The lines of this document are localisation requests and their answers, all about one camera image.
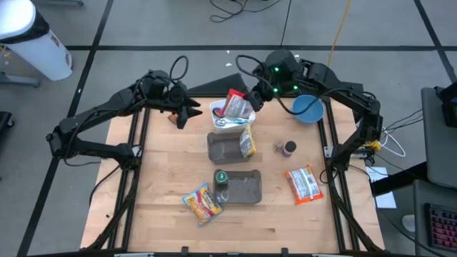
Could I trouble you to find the green-lid dark jar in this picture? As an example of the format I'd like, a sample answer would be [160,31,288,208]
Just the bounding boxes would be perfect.
[214,170,230,187]

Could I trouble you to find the backlit keyboard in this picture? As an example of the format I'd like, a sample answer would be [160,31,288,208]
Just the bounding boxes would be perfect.
[424,202,457,253]

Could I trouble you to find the blue yellow chip bag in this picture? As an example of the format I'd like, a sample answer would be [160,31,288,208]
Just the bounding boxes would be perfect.
[181,181,225,228]

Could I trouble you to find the white computer mouse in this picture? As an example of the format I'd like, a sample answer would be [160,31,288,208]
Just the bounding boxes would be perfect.
[401,213,417,233]

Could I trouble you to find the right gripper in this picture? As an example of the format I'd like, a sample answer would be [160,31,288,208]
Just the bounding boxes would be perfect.
[244,80,278,113]

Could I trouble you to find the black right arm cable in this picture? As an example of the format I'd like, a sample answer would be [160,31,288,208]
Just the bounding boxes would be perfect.
[235,54,358,116]

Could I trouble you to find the red white snack bag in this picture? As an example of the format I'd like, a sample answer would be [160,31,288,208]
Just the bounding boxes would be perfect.
[221,88,253,119]

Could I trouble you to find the black floor cables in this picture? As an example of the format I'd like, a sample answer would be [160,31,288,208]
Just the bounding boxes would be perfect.
[209,0,283,23]

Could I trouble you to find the white trash can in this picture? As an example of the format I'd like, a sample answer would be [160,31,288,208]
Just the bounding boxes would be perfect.
[0,0,74,82]

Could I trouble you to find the wooden desk grey legs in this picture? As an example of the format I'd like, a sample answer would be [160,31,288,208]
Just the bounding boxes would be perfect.
[0,71,41,89]

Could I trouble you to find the yellow snack packet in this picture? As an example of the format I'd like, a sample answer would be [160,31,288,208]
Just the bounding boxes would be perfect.
[238,125,257,158]

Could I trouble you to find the purple-label spice jar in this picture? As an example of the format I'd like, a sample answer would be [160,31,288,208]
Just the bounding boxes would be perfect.
[281,140,298,159]

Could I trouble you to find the thin black hanging cable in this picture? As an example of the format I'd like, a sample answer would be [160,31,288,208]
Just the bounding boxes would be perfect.
[280,0,292,48]

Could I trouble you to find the white paper sheet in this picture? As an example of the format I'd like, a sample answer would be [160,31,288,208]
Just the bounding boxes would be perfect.
[366,166,398,210]

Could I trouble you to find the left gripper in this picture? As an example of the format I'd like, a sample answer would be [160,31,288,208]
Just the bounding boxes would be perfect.
[162,84,204,130]

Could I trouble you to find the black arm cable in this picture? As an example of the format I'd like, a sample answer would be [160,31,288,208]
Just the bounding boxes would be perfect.
[169,55,190,82]
[235,54,358,116]

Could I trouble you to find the white plastic bin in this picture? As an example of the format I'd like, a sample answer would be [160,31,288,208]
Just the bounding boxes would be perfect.
[209,99,257,133]

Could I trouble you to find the black chair base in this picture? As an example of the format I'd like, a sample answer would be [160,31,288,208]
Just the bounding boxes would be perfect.
[0,110,16,130]

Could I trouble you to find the orange ramen noodle packet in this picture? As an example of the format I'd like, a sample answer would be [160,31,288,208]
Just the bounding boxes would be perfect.
[284,164,325,206]

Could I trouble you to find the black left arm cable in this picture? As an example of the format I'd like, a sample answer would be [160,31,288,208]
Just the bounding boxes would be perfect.
[169,55,190,82]

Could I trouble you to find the blue bowl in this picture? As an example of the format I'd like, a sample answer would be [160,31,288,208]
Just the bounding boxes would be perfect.
[291,94,325,125]

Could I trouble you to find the translucent grey plastic bin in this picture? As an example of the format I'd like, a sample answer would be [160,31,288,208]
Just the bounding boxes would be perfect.
[206,130,257,166]
[213,168,263,205]

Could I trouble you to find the yellow hanging cable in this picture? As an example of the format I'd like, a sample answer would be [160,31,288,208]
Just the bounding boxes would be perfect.
[326,0,353,67]

